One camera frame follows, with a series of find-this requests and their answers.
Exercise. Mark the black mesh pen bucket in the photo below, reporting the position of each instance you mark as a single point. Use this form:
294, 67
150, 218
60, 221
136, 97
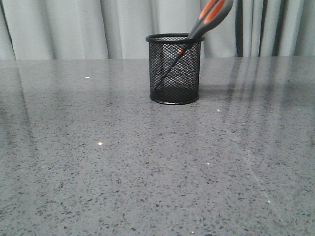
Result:
174, 66

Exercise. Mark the light grey curtain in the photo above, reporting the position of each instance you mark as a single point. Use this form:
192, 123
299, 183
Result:
116, 29

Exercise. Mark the grey orange handled scissors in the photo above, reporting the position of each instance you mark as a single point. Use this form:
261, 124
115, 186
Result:
214, 12

